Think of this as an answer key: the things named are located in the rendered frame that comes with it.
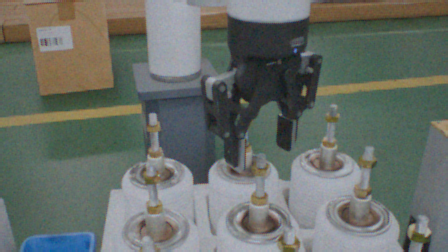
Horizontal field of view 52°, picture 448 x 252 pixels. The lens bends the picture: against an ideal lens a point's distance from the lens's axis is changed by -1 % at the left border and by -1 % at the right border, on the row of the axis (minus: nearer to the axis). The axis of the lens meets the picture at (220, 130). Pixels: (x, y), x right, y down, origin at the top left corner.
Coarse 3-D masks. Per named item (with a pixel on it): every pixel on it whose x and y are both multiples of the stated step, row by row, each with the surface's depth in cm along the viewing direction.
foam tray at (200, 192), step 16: (112, 192) 71; (208, 192) 71; (288, 192) 72; (112, 208) 67; (208, 208) 72; (112, 224) 64; (208, 224) 64; (112, 240) 61; (208, 240) 61; (304, 240) 61
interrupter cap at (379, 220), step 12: (336, 204) 56; (348, 204) 56; (372, 204) 56; (336, 216) 54; (348, 216) 54; (372, 216) 54; (384, 216) 54; (348, 228) 52; (360, 228) 52; (372, 228) 52; (384, 228) 52
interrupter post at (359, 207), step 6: (354, 198) 52; (360, 198) 52; (366, 198) 52; (354, 204) 53; (360, 204) 52; (366, 204) 52; (354, 210) 53; (360, 210) 52; (366, 210) 53; (354, 216) 53; (360, 216) 53; (366, 216) 53
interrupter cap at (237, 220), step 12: (240, 204) 56; (228, 216) 53; (240, 216) 54; (276, 216) 54; (288, 216) 53; (228, 228) 52; (240, 228) 52; (252, 228) 52; (264, 228) 52; (276, 228) 52; (252, 240) 50; (264, 240) 50; (276, 240) 50
